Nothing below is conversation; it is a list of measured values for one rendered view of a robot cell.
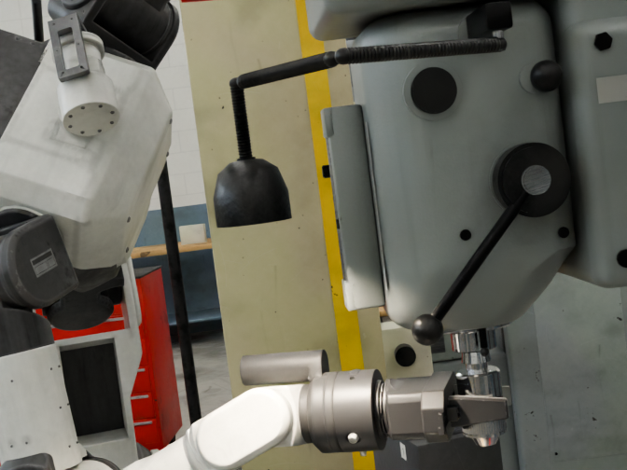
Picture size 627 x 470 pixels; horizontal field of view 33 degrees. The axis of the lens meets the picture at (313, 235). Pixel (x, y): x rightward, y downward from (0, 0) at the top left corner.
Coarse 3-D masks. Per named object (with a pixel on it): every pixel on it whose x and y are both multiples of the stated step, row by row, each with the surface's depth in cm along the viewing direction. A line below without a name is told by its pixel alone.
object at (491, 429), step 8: (464, 384) 112; (472, 384) 112; (480, 384) 111; (488, 384) 111; (496, 384) 112; (464, 392) 112; (472, 392) 112; (480, 392) 111; (488, 392) 112; (496, 392) 112; (480, 424) 112; (488, 424) 112; (496, 424) 112; (504, 424) 113; (464, 432) 114; (472, 432) 112; (480, 432) 112; (488, 432) 112; (496, 432) 112; (504, 432) 113
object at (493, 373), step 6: (492, 366) 114; (456, 372) 114; (462, 372) 113; (468, 372) 113; (474, 372) 113; (480, 372) 112; (486, 372) 112; (492, 372) 112; (498, 372) 112; (456, 378) 113; (462, 378) 112; (468, 378) 112; (474, 378) 111; (480, 378) 111; (486, 378) 111; (492, 378) 112; (498, 378) 112
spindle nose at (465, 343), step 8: (456, 336) 112; (464, 336) 111; (472, 336) 111; (488, 336) 111; (456, 344) 112; (464, 344) 111; (472, 344) 111; (488, 344) 111; (496, 344) 113; (464, 352) 112
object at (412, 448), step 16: (384, 448) 157; (400, 448) 149; (416, 448) 143; (432, 448) 143; (448, 448) 143; (464, 448) 144; (480, 448) 145; (496, 448) 145; (384, 464) 158; (400, 464) 151; (416, 464) 143; (432, 464) 143; (448, 464) 144; (464, 464) 144; (480, 464) 145; (496, 464) 145
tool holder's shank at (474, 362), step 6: (462, 354) 113; (468, 354) 112; (474, 354) 112; (480, 354) 112; (462, 360) 113; (468, 360) 112; (474, 360) 112; (480, 360) 112; (486, 360) 112; (468, 366) 113; (474, 366) 113; (480, 366) 112; (486, 366) 113
